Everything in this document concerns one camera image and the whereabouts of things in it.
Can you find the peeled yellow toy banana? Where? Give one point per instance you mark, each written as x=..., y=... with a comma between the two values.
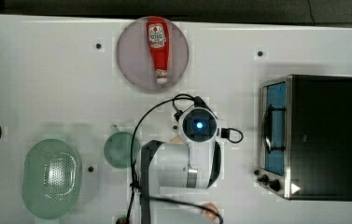
x=176, y=140

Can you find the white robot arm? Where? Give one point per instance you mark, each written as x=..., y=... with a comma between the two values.
x=194, y=162

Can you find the black and steel toaster oven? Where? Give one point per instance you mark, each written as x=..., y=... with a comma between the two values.
x=305, y=139

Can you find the round grey plate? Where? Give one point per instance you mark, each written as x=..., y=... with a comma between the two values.
x=134, y=60

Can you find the red ketchup bottle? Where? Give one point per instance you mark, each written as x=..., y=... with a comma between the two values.
x=158, y=43

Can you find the orange slice toy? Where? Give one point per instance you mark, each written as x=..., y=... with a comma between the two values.
x=210, y=211

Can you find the red strawberry toy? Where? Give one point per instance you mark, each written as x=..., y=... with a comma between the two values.
x=122, y=220

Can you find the green colander bowl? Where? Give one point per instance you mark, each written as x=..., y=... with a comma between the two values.
x=51, y=179

